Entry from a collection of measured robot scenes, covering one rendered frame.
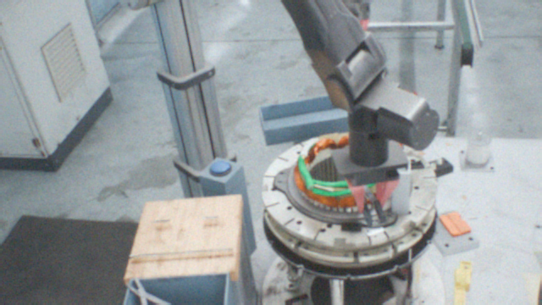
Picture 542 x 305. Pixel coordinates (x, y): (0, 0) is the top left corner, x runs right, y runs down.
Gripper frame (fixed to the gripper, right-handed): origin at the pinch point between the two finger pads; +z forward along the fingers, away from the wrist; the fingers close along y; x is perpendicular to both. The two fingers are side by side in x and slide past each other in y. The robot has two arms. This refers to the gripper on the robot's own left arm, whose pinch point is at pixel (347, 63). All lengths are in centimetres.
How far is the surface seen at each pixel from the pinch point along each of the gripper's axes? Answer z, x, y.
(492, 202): 41, -24, 53
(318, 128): 17.3, 13.5, 31.8
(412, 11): -2, 19, 372
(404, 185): 20.2, -8.5, -1.7
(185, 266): 31.2, 27.0, -12.9
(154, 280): 32.6, 31.3, -16.1
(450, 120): 49, -11, 194
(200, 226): 27.6, 27.9, -3.8
